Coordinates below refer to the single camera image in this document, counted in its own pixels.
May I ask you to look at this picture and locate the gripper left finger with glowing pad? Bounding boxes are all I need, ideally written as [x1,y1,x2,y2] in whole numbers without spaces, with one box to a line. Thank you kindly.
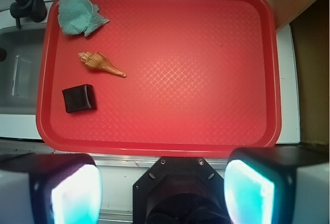
[1,153,102,223]

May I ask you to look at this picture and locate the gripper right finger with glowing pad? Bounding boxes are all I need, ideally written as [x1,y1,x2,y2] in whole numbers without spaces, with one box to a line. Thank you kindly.
[224,147,329,223]

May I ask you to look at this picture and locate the blue-green woven cloth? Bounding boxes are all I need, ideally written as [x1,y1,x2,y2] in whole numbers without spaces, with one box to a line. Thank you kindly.
[58,0,110,37]

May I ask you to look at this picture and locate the dark brown square block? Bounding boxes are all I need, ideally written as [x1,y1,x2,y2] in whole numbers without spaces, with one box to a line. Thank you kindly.
[62,84,97,113]

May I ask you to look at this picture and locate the grey sink basin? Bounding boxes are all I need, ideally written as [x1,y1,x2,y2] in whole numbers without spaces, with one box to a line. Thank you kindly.
[1,24,45,115]

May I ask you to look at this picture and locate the tan spiral seashell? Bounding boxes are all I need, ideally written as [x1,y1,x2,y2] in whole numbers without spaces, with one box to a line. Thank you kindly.
[78,51,127,78]

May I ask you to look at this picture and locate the red plastic tray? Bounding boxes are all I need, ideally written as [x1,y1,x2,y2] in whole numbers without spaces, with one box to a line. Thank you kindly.
[36,0,282,158]

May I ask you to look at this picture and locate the black faucet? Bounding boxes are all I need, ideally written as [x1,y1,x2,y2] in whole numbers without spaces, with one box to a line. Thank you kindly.
[9,0,47,29]

